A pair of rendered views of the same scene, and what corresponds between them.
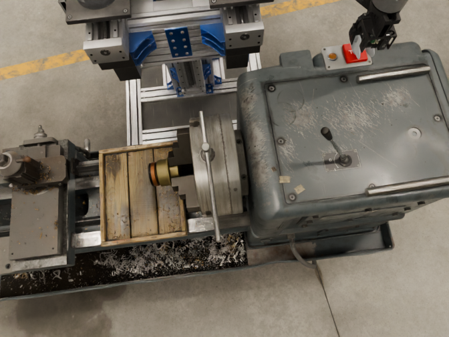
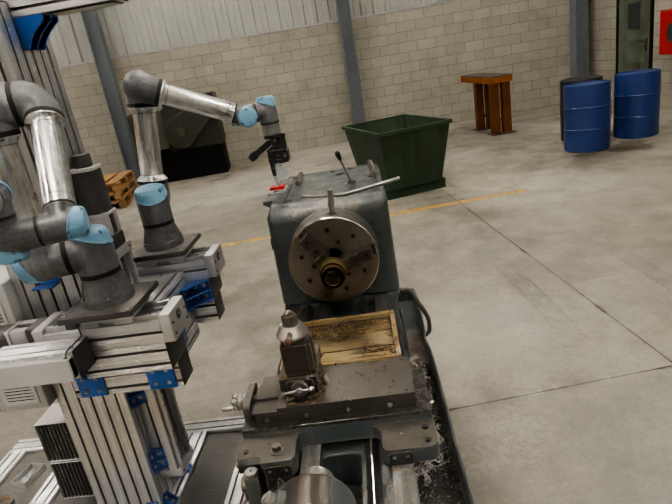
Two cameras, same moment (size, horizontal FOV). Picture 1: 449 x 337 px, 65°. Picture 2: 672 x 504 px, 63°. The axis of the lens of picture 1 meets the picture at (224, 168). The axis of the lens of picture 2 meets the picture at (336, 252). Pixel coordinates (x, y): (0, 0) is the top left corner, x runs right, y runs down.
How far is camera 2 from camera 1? 1.89 m
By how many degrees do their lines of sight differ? 70
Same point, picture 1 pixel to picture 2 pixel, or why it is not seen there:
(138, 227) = (382, 340)
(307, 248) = (412, 333)
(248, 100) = (293, 208)
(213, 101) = (204, 468)
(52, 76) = not seen: outside the picture
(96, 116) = not seen: outside the picture
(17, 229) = (373, 390)
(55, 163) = not seen: hidden behind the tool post
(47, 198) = (336, 373)
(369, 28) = (279, 149)
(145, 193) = (343, 341)
